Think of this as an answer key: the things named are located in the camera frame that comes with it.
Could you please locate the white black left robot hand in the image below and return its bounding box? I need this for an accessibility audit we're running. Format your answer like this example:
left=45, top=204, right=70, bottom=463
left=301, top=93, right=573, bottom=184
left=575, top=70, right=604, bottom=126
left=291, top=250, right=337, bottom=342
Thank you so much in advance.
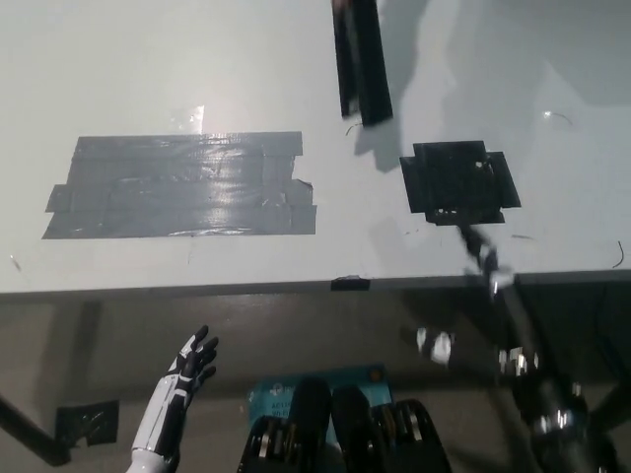
left=130, top=324, right=220, bottom=452

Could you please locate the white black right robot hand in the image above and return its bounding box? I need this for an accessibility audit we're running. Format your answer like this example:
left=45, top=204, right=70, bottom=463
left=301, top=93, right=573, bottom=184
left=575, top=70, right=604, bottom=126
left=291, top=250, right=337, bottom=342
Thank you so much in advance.
left=413, top=224, right=543, bottom=380

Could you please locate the black stapler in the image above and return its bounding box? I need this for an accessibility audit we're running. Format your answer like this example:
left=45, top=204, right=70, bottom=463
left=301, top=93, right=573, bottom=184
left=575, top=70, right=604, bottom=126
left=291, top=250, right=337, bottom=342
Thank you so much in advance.
left=330, top=0, right=395, bottom=127

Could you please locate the black floor tape patch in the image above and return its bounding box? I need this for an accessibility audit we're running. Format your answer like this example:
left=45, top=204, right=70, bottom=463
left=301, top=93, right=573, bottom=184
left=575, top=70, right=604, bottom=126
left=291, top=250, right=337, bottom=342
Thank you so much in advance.
left=54, top=399, right=121, bottom=450

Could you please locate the small black edge tape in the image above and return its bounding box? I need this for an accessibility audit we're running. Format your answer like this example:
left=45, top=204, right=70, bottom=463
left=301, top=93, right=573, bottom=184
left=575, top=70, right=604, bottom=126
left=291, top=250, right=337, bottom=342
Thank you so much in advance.
left=330, top=276, right=373, bottom=293

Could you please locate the black table leg brace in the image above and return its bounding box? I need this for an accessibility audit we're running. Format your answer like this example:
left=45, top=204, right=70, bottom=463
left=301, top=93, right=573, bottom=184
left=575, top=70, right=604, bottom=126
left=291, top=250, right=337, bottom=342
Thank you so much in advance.
left=0, top=381, right=71, bottom=468

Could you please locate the grey duct tape patch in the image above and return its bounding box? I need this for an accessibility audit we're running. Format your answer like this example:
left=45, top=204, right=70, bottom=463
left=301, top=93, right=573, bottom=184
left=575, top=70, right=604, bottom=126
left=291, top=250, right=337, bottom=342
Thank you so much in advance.
left=41, top=130, right=318, bottom=241

